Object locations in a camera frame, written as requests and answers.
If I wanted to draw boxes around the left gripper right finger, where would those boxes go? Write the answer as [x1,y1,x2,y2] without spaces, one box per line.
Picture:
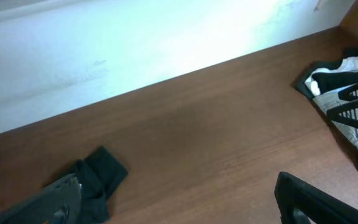
[274,172,358,224]

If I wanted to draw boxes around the black garment in pile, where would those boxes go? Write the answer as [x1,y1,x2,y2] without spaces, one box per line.
[293,47,358,100]

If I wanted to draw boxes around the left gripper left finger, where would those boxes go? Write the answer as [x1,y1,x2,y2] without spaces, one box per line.
[0,174,81,224]

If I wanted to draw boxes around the dark green t-shirt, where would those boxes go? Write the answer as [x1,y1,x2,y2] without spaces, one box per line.
[44,145,129,224]

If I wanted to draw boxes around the white garment in pile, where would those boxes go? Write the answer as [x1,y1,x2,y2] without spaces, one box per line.
[305,56,358,97]

